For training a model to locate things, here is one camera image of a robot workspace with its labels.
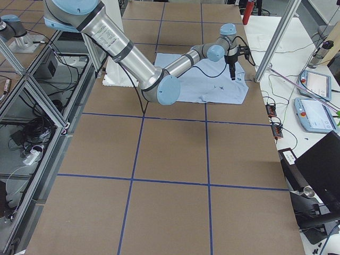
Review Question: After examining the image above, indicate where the orange electronics board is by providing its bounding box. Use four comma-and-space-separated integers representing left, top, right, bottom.
265, 104, 277, 117

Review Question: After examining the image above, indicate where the lower teach pendant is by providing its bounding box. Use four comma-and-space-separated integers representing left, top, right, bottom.
294, 98, 339, 133

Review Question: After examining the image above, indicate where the red cylinder bottle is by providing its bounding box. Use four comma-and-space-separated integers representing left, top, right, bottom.
242, 0, 255, 25

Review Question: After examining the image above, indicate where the brown paper table cover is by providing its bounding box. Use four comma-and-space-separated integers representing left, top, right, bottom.
23, 2, 306, 255

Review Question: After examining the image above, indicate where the aluminium frame rack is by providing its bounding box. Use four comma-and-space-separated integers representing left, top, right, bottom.
1, 31, 107, 254

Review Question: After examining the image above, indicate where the water bottle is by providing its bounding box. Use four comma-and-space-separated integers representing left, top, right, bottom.
309, 40, 334, 68

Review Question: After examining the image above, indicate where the black monitor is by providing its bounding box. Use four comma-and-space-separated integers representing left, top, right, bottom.
295, 131, 339, 211

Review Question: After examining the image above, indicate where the teach pendant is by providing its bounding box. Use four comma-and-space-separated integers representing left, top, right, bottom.
298, 70, 332, 101
294, 98, 339, 133

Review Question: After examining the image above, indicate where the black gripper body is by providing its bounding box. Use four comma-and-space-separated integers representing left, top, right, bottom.
225, 45, 250, 65

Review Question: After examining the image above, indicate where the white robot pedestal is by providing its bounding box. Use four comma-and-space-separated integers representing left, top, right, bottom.
103, 57, 133, 87

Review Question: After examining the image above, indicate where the upper teach pendant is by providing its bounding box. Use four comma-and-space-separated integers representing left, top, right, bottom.
298, 70, 332, 101

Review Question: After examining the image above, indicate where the aluminium frame post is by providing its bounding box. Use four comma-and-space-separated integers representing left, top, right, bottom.
254, 0, 301, 82

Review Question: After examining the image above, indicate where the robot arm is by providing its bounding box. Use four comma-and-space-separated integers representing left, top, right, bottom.
44, 1, 251, 105

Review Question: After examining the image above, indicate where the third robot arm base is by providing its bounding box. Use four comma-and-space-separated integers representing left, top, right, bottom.
1, 14, 45, 54

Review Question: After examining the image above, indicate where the light blue t-shirt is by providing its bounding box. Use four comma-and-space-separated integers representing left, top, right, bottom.
155, 50, 248, 105

